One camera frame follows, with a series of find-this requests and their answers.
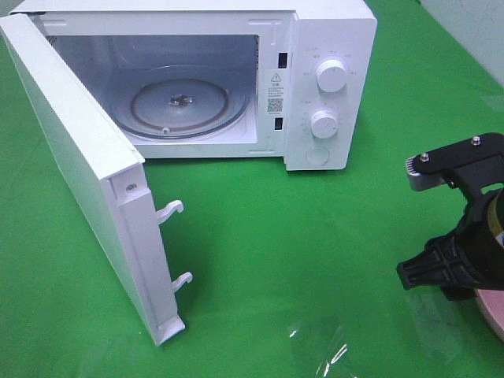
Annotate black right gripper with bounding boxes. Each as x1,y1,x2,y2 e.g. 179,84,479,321
397,190,503,300

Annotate pink round plate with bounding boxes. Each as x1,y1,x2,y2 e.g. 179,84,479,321
476,289,504,341

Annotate round door release button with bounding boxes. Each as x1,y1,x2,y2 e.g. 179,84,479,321
306,146,330,166

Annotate white control knob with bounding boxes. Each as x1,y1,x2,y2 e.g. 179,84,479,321
310,110,339,139
316,57,348,93

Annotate white microwave door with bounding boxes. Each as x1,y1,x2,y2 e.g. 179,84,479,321
1,14,192,344

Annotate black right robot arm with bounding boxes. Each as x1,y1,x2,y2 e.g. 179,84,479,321
397,190,503,300

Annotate white microwave oven body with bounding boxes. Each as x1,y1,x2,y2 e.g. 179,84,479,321
6,1,377,171

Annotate glass microwave turntable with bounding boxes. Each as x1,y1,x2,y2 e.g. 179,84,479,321
110,65,255,140

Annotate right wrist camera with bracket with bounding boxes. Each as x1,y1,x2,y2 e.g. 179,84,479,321
406,132,503,203

